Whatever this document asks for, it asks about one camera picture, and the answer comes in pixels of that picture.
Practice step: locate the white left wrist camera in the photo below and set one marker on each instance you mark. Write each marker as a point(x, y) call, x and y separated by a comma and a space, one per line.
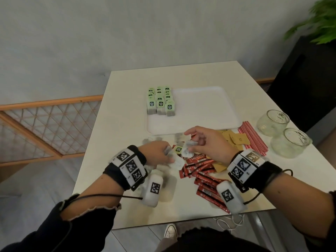
point(153, 188)

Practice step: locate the person's right forearm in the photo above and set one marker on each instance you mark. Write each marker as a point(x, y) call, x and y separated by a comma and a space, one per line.
point(299, 204)

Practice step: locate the white tea bag green tag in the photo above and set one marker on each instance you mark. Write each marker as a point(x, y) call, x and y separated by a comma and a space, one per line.
point(189, 150)
point(178, 160)

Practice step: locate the wooden wall rail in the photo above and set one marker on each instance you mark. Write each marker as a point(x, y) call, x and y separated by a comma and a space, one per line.
point(265, 81)

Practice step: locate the pile of tea bags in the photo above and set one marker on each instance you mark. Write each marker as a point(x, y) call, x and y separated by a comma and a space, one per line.
point(149, 141)

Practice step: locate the clear glass jar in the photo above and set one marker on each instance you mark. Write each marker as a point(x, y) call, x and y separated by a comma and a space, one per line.
point(273, 123)
point(291, 144)

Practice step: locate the pile of red coffee sachets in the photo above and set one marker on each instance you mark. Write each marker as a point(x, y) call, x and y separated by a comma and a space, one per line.
point(204, 178)

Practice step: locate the person's right hand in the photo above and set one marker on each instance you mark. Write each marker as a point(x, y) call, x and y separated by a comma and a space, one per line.
point(215, 145)

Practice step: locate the black left wristband marker tags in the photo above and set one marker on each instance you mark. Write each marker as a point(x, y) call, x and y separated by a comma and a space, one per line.
point(126, 166)

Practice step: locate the wooden lattice screen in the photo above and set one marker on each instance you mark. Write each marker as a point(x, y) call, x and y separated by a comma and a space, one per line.
point(52, 103)

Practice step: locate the person's left hand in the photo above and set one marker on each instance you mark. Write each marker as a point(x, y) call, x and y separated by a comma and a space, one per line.
point(155, 153)

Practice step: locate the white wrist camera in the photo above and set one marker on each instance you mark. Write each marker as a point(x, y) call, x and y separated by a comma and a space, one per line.
point(229, 196)
point(153, 188)

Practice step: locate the rows of laid tea bags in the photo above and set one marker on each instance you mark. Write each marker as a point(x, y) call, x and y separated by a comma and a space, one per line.
point(160, 102)

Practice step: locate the black furniture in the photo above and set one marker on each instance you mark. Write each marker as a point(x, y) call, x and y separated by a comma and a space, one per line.
point(307, 81)

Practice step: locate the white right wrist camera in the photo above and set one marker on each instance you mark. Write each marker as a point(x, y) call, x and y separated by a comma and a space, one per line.
point(229, 196)

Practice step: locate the pile of brown sugar packets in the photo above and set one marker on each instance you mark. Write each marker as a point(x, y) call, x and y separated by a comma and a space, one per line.
point(233, 139)

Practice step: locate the red stirrer sticks bundle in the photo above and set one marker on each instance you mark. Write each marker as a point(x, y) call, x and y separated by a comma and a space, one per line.
point(253, 137)

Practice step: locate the white tray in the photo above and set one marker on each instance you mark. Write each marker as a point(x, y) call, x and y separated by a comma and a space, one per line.
point(204, 110)

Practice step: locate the person's left forearm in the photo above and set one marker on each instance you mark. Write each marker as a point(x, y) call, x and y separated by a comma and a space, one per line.
point(94, 196)

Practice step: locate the white shoe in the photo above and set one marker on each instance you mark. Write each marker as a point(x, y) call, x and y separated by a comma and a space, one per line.
point(170, 230)

